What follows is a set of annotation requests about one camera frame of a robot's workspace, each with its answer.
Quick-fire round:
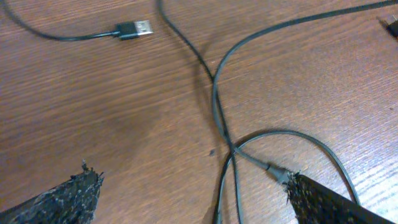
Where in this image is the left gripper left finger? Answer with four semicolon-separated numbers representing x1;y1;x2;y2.
1;161;104;224

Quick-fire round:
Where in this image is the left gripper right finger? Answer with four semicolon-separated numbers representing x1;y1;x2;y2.
285;173;394;224

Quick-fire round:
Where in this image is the black USB cable bundle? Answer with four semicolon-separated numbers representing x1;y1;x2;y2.
211;0;398;224

